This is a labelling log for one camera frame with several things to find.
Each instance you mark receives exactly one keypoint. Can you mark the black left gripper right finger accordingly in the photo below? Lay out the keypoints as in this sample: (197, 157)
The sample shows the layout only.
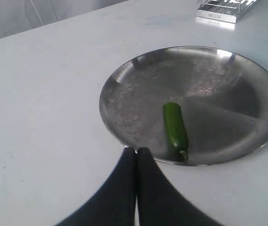
(159, 203)

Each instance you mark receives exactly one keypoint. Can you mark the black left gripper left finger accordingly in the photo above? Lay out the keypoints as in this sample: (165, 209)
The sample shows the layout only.
(114, 202)

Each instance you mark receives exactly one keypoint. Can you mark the green vegetable piece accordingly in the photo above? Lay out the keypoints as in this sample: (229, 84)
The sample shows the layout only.
(176, 134)

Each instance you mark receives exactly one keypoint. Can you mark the round stainless steel plate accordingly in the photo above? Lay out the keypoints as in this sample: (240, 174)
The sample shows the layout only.
(223, 98)

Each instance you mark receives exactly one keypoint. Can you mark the chrome wire utensil holder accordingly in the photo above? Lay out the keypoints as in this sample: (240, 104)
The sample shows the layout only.
(224, 10)

